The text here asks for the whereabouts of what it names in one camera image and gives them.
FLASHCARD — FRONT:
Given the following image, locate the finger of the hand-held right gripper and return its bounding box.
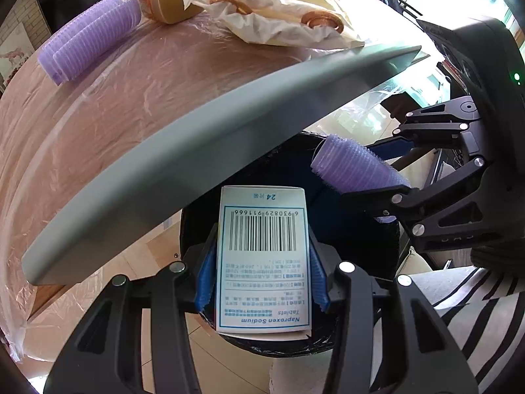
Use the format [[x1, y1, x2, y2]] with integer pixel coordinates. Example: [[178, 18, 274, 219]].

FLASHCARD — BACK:
[[340, 155, 490, 252], [365, 96, 480, 165]]

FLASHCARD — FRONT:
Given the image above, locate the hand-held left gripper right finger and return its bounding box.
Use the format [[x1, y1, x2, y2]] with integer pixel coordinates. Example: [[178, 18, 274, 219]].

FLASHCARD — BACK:
[[307, 227, 480, 394]]

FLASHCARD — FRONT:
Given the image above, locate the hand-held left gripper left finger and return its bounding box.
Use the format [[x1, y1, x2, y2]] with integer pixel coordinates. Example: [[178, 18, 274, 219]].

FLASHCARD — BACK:
[[43, 222, 219, 394]]

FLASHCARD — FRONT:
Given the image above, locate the purple hair roller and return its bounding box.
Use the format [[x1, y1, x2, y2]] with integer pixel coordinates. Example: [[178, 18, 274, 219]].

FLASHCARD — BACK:
[[55, 0, 142, 83], [37, 0, 119, 87], [310, 135, 411, 194]]

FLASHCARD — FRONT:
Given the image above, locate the black trash bin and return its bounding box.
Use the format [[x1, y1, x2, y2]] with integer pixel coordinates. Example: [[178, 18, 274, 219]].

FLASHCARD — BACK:
[[178, 131, 405, 356]]

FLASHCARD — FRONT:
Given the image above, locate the white medicine box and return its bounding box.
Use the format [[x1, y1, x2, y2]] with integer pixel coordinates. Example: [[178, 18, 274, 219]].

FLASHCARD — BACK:
[[215, 186, 313, 339]]

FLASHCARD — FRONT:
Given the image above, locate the orange curled strip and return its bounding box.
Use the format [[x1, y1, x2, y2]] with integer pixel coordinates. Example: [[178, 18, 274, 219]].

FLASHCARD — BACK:
[[209, 0, 255, 16], [301, 8, 347, 34]]

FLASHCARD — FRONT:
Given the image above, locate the clear plastic table cover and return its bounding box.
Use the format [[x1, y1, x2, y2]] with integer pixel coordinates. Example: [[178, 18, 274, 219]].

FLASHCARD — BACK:
[[0, 16, 423, 362]]

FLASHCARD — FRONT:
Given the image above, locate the wall poster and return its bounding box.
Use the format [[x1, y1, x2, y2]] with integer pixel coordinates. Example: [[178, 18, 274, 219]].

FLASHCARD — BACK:
[[0, 20, 33, 91]]

